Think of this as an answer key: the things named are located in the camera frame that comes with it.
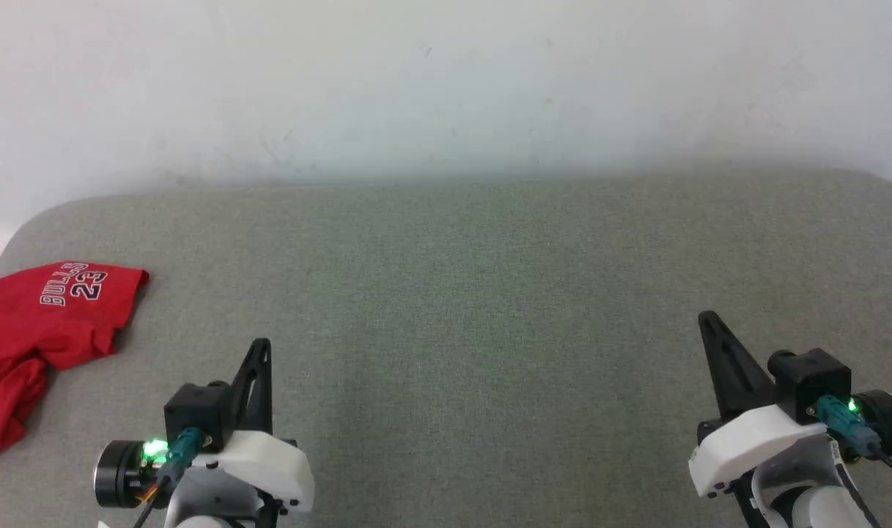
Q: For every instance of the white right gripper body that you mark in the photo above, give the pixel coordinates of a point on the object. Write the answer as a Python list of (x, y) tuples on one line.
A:
[(753, 444)]

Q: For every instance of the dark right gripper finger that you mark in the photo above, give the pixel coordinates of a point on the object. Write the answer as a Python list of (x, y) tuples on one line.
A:
[(731, 374)]

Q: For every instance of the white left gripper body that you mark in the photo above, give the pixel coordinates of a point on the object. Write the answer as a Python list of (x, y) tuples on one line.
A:
[(270, 462)]

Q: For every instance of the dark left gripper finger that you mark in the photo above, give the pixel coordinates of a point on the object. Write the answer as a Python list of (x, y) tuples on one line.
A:
[(255, 389)]

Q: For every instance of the red Bulls 23 garment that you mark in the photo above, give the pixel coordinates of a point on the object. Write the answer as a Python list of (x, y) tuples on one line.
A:
[(35, 330)]

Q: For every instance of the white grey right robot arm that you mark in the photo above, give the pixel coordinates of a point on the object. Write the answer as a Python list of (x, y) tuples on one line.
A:
[(812, 499)]

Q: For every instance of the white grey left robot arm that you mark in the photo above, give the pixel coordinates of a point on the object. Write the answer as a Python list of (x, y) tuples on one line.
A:
[(211, 502)]

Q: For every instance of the black right cylinder green light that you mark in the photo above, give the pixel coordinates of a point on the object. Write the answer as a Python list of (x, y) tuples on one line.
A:
[(889, 425)]

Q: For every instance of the black cylinder green light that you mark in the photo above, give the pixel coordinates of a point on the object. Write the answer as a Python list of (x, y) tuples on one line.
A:
[(889, 425), (119, 473)]

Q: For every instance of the black left cylinder green light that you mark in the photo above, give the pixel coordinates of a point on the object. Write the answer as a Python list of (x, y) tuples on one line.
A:
[(119, 473)]

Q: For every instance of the grey fabric sofa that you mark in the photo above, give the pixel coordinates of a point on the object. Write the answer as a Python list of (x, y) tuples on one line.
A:
[(453, 293)]

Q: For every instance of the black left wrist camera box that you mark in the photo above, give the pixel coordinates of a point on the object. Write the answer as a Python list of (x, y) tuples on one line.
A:
[(195, 409)]

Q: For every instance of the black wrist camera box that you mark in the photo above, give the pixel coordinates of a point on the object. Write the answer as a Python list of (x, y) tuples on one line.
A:
[(812, 381), (195, 409)]

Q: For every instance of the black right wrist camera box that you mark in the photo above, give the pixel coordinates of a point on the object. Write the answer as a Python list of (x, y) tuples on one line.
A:
[(812, 381)]

